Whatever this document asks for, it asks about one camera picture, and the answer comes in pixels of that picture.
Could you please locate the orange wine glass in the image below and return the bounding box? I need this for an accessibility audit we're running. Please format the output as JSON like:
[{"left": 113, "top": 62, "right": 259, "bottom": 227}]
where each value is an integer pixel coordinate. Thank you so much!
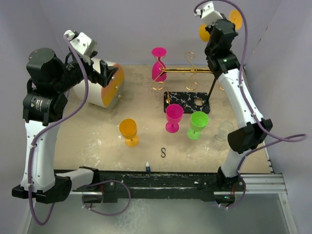
[
  {"left": 199, "top": 9, "right": 243, "bottom": 42},
  {"left": 119, "top": 118, "right": 139, "bottom": 147}
]

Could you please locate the pink wine glass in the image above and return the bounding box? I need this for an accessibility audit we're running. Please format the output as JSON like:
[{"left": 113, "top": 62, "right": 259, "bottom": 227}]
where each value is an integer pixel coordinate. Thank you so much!
[
  {"left": 165, "top": 104, "right": 184, "bottom": 134},
  {"left": 152, "top": 47, "right": 167, "bottom": 82}
]

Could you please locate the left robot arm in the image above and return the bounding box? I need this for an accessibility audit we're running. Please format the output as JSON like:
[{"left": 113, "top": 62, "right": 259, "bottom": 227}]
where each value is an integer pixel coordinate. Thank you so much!
[{"left": 12, "top": 48, "right": 119, "bottom": 204}]

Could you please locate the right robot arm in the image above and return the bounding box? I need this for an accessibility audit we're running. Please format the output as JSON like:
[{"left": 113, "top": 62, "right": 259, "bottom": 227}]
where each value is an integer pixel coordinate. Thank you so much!
[{"left": 205, "top": 19, "right": 273, "bottom": 191}]

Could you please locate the orange wine glass front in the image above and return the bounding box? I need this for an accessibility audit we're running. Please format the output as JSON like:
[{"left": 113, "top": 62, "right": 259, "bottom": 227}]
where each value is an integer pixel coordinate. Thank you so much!
[{"left": 119, "top": 118, "right": 139, "bottom": 147}]

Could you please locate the black marble rack base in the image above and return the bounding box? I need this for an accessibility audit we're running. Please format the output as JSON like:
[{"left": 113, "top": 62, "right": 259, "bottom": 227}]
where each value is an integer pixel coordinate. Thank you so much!
[{"left": 163, "top": 92, "right": 210, "bottom": 114}]

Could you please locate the pink wine glass on table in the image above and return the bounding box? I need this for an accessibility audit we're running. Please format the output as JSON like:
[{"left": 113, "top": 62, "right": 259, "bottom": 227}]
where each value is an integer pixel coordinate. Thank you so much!
[{"left": 165, "top": 104, "right": 184, "bottom": 134}]

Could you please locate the green wine glass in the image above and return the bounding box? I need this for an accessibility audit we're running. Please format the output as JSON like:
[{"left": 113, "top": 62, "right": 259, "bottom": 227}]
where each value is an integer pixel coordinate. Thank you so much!
[{"left": 187, "top": 111, "right": 209, "bottom": 140}]

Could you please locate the white round drawer box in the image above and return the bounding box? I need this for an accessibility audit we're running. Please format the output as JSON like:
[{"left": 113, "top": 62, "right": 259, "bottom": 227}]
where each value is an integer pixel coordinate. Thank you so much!
[{"left": 87, "top": 60, "right": 125, "bottom": 109}]

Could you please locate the clear glass cup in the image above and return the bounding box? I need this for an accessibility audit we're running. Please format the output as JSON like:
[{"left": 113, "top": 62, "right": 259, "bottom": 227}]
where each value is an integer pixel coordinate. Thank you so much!
[{"left": 215, "top": 121, "right": 234, "bottom": 141}]

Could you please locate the small white dropper bottle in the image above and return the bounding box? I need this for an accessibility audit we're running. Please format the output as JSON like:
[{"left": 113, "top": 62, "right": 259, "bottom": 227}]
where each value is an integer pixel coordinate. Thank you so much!
[{"left": 146, "top": 162, "right": 151, "bottom": 173}]

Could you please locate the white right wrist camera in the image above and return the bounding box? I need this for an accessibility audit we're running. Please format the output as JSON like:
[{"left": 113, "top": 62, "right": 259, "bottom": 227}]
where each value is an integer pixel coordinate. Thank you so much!
[{"left": 194, "top": 1, "right": 223, "bottom": 27}]

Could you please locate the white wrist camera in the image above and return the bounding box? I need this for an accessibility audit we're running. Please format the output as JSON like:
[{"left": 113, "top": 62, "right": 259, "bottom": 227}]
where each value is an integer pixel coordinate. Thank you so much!
[
  {"left": 194, "top": 1, "right": 223, "bottom": 27},
  {"left": 64, "top": 30, "right": 98, "bottom": 58}
]

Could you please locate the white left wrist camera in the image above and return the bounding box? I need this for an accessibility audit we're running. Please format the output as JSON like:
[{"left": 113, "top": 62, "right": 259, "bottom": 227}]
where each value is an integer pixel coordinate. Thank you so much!
[{"left": 64, "top": 30, "right": 98, "bottom": 58}]

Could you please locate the gold wire wine glass rack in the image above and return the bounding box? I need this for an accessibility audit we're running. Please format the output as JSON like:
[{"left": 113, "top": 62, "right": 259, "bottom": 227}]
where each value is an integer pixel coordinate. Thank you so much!
[{"left": 151, "top": 52, "right": 213, "bottom": 91}]

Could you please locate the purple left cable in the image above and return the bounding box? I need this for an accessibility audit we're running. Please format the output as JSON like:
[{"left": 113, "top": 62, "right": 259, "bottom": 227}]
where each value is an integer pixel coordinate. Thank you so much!
[{"left": 27, "top": 34, "right": 89, "bottom": 226}]

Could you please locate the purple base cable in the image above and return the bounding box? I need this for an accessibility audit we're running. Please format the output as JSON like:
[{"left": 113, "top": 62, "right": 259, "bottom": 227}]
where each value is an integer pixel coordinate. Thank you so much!
[{"left": 81, "top": 179, "right": 132, "bottom": 216}]

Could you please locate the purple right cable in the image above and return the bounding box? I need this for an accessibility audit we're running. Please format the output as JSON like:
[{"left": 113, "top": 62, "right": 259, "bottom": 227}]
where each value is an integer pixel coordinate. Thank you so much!
[{"left": 194, "top": 0, "right": 307, "bottom": 171}]

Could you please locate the aluminium frame rail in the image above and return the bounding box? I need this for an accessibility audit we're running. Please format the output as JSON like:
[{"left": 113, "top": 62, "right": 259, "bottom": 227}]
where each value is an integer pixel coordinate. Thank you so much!
[{"left": 242, "top": 174, "right": 287, "bottom": 194}]

